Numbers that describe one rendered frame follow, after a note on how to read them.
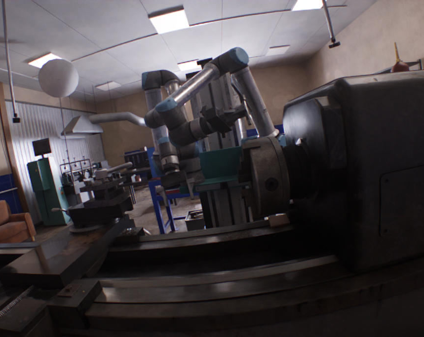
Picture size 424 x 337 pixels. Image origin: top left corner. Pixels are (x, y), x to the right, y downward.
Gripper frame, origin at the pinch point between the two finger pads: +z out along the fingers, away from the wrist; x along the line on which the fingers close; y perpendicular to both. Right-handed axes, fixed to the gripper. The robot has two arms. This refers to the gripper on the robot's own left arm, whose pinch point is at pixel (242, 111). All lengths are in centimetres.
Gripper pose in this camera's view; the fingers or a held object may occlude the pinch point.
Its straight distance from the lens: 84.9
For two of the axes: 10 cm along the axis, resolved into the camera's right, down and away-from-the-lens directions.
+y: 0.7, 9.2, -4.0
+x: -5.6, -3.0, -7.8
